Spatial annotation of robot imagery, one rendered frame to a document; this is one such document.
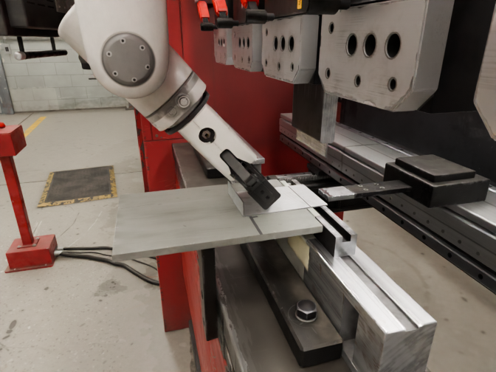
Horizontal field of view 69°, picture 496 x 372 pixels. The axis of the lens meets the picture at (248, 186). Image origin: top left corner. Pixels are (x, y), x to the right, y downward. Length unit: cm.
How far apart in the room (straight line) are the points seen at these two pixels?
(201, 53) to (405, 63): 109
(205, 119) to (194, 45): 90
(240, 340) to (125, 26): 37
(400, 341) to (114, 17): 40
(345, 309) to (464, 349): 149
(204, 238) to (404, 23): 31
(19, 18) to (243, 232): 125
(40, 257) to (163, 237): 200
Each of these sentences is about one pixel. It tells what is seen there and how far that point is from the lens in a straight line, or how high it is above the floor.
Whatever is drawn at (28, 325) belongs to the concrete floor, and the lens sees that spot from 206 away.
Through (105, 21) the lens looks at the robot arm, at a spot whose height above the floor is 124.
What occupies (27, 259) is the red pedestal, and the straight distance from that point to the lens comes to 246.
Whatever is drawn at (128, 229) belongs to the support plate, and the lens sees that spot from 49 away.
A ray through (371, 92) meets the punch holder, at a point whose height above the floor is 119.
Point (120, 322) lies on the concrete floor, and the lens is 190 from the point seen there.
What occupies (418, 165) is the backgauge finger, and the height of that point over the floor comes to 103.
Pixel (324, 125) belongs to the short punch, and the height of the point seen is 112.
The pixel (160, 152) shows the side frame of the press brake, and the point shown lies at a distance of 137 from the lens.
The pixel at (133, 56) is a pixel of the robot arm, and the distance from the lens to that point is 36.
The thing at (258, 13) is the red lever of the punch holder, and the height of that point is 126.
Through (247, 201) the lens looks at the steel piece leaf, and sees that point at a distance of 54.
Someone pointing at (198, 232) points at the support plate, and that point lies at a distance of 47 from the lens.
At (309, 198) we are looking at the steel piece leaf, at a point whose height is 100.
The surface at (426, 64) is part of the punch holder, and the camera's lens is 29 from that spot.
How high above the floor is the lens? 123
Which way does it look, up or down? 22 degrees down
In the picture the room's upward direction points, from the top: straight up
